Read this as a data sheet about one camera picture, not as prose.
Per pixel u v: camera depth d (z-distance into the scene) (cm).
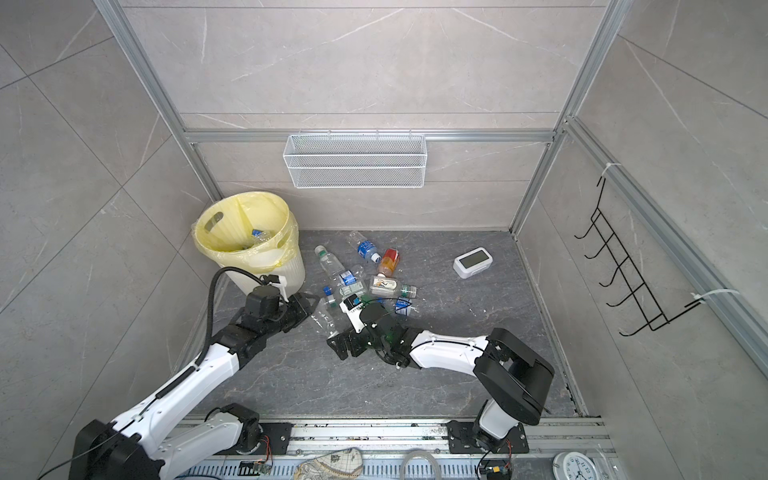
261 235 97
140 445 40
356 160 101
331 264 107
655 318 58
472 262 106
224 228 93
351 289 95
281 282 75
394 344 64
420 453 69
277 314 65
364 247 107
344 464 67
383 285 97
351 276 101
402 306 93
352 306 73
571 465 67
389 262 104
